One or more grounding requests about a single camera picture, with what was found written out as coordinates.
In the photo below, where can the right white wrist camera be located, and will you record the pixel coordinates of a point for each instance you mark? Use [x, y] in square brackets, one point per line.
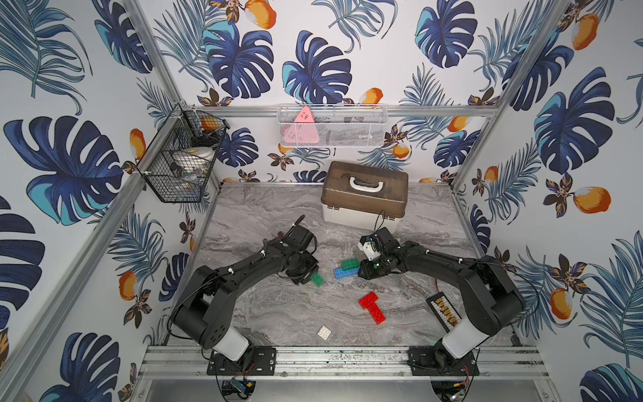
[369, 247]

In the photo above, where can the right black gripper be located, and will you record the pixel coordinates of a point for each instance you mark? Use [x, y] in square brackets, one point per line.
[366, 272]

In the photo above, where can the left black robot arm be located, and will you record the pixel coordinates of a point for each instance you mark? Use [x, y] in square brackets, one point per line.
[205, 309]

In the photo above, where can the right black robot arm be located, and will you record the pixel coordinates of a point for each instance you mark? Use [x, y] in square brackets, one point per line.
[487, 297]

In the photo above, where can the clear wall shelf tray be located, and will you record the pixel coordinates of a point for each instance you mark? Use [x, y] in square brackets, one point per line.
[341, 125]

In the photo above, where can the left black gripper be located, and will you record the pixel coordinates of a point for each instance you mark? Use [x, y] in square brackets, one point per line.
[306, 270]

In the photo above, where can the black wire basket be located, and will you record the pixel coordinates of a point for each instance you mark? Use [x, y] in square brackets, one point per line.
[182, 129]

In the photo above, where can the white square lego brick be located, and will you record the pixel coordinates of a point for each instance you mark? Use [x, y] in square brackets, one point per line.
[324, 332]

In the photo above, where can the pink triangle card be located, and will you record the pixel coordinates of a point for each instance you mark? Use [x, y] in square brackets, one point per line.
[302, 131]

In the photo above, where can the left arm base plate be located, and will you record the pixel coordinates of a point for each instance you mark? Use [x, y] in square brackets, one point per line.
[241, 361]

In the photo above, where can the red lego brick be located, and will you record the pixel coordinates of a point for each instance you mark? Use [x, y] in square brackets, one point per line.
[368, 300]
[376, 313]

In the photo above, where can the blue lego brick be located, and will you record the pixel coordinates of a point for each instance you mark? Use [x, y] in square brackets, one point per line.
[341, 273]

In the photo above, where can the brown lid storage box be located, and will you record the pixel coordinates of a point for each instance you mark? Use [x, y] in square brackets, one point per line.
[364, 197]

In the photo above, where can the aluminium front rail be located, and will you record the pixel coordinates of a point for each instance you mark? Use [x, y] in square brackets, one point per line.
[355, 363]

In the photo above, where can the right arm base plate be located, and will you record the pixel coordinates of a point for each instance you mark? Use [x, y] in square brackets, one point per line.
[437, 362]

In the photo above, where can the green lego brick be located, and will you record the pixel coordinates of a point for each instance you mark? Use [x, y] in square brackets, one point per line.
[350, 264]
[317, 280]

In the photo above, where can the black abacus tray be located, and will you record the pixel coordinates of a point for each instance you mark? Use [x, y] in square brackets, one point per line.
[444, 311]

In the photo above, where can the white bowl in basket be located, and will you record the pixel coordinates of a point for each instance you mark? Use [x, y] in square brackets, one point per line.
[193, 159]

